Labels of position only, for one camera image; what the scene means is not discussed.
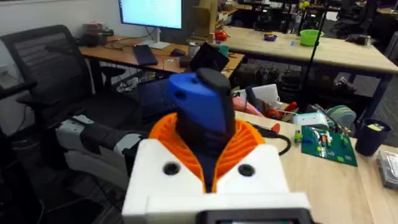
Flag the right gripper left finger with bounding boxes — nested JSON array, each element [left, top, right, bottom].
[[122, 112, 206, 217]]

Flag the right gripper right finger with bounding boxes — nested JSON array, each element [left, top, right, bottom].
[[212, 119, 290, 194]]

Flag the blue electric screwdriver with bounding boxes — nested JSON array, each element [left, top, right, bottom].
[[167, 67, 237, 193]]

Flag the pink cloth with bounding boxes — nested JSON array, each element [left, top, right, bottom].
[[233, 96, 264, 118]]

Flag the white small box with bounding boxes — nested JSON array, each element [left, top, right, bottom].
[[292, 111, 330, 131]]

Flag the green board with blocks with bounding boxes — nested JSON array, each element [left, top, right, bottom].
[[300, 124, 359, 167]]

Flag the white flat box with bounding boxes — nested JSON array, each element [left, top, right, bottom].
[[235, 83, 281, 108]]

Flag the green tape rolls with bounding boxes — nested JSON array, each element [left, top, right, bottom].
[[325, 105, 358, 129]]

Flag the dark blue cup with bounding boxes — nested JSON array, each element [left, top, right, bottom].
[[354, 118, 392, 157]]

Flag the dark keyboard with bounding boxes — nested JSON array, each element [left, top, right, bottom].
[[132, 44, 159, 67]]

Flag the clear plastic box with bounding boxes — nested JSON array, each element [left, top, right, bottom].
[[375, 148, 398, 190]]

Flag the wooden office desk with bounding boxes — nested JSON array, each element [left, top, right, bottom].
[[78, 34, 245, 80]]

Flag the black stand pole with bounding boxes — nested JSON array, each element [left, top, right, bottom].
[[298, 0, 331, 110]]

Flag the red toy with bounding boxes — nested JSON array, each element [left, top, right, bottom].
[[214, 29, 230, 42]]

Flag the long wooden table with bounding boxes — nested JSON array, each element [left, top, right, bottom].
[[215, 26, 398, 75]]

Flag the green plastic bowl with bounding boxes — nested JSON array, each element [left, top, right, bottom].
[[299, 29, 325, 47]]

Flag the black office chair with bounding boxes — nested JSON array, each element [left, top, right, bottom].
[[0, 24, 140, 133]]

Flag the computer monitor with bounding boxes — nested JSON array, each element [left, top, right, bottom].
[[118, 0, 184, 50]]

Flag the black cable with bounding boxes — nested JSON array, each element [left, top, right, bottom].
[[248, 121, 292, 157]]

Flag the red-handled scissors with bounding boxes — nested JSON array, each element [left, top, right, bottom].
[[266, 101, 299, 121]]

